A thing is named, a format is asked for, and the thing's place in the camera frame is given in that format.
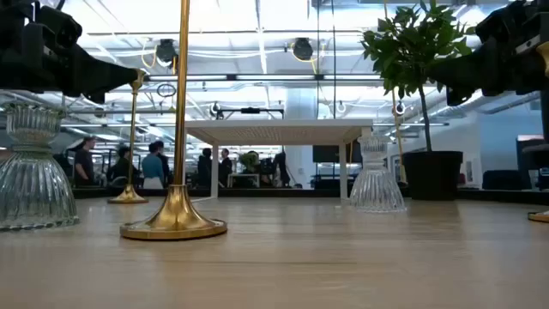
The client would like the small green potted plant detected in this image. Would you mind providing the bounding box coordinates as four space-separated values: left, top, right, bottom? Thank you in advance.
238 150 261 173

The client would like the black ceiling spot lamp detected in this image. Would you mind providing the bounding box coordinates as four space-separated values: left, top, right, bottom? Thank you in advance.
292 37 314 61
154 38 178 65

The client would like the dark sofa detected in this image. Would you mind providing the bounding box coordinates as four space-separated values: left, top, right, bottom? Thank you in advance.
482 169 524 191

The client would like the white perforated raised platform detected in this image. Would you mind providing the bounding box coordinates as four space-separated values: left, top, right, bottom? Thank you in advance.
184 118 375 203

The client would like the clear ribbed glass candle holder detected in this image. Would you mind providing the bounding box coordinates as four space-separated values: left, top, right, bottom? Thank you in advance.
0 100 81 233
348 136 407 215

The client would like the long ceiling light bar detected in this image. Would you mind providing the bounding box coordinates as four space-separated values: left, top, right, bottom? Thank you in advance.
143 73 383 82

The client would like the black wall monitor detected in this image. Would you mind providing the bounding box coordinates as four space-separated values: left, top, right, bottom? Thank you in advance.
311 144 364 164

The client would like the black plant pot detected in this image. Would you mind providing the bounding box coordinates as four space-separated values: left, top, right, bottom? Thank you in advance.
401 149 464 202

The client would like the gold metal candlestick holder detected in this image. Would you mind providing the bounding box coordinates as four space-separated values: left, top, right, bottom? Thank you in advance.
106 68 150 205
119 0 228 241

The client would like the small white side table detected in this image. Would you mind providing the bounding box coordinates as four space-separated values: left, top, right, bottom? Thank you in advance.
226 173 262 189

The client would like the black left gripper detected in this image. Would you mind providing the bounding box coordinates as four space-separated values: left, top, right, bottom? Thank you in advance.
0 0 141 105

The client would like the green leafy small tree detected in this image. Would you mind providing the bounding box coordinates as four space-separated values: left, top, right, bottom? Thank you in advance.
359 0 477 154

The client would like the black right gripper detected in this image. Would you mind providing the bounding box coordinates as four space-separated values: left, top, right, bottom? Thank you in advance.
428 0 549 106

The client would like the person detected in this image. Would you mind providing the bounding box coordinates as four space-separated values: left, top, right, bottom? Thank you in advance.
154 140 173 186
196 148 214 189
141 142 166 190
218 148 235 186
73 136 98 188
273 150 292 188
106 146 141 189

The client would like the dark cabinet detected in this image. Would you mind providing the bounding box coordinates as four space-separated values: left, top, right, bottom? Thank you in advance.
516 135 549 191

